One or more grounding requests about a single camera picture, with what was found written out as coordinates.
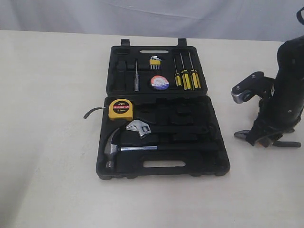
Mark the black electrical tape roll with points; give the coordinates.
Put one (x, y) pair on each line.
(160, 83)

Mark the right yellow black screwdriver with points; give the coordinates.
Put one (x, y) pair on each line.
(194, 75)

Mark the small yellow black screwdriver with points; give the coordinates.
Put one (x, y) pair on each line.
(177, 75)

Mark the black plastic tool case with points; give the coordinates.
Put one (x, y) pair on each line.
(172, 107)

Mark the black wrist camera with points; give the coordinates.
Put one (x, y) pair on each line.
(255, 84)

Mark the steel claw hammer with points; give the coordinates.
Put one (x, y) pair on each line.
(111, 149)

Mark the orange black pliers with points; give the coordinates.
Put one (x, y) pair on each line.
(285, 143)

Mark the large yellow black screwdriver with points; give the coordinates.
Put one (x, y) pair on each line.
(185, 76)

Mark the yellow hex key set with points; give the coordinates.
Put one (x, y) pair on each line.
(155, 62)

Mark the chrome adjustable wrench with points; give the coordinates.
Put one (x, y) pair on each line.
(143, 129)

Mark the clear handle tester screwdriver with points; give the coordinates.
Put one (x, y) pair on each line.
(136, 79)

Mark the yellow measuring tape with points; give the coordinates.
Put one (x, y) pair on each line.
(117, 109)

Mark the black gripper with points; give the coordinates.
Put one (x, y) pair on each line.
(282, 111)

